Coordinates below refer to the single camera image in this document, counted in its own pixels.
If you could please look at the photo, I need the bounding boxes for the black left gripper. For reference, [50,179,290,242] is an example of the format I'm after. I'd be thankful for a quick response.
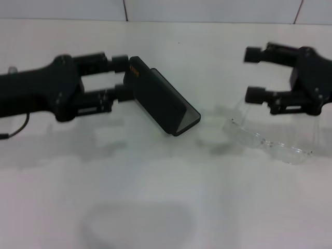
[0,51,133,123]

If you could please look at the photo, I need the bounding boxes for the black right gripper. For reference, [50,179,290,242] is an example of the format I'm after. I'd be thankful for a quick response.
[243,42,332,117]

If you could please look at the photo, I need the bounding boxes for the black glasses case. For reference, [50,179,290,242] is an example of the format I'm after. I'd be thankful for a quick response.
[122,55,202,137]

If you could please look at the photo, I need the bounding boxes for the clear white glasses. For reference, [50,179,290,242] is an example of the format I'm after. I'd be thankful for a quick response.
[224,101,320,165]

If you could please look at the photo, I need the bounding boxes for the black cable with metal plug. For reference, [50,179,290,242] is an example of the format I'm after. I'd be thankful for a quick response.
[0,113,30,141]

